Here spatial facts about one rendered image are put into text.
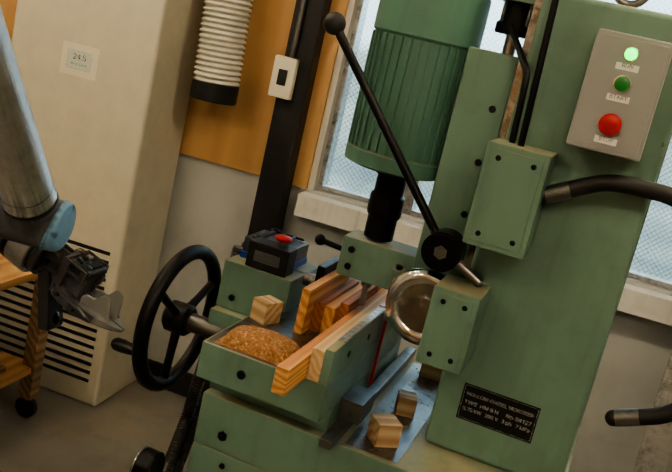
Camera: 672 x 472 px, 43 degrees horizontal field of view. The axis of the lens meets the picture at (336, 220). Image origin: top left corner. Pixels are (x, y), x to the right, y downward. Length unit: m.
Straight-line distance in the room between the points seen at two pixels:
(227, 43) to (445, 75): 1.47
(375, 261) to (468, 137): 0.27
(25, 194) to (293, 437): 0.57
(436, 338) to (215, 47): 1.67
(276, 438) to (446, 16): 0.70
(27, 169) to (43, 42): 1.55
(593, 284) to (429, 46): 0.43
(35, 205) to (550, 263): 0.81
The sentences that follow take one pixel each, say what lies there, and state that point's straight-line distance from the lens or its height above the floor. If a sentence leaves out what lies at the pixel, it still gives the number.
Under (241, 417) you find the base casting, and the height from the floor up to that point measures 0.78.
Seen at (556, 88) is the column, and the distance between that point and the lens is 1.28.
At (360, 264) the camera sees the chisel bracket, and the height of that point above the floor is 1.03.
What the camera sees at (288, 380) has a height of 0.92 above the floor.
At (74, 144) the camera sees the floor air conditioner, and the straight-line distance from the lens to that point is 2.87.
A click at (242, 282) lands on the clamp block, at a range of 1.55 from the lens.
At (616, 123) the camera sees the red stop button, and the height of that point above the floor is 1.36.
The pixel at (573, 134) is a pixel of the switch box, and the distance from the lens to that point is 1.22.
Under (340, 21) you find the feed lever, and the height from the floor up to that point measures 1.41.
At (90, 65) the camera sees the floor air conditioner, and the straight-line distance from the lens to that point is 2.82.
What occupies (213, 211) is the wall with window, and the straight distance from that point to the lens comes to 2.99.
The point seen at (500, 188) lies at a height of 1.24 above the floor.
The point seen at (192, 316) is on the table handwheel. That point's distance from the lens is 1.64.
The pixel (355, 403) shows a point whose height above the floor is 0.85.
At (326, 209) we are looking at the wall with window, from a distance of 2.77.
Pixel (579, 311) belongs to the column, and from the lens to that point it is 1.32.
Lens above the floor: 1.41
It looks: 13 degrees down
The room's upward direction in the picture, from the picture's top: 13 degrees clockwise
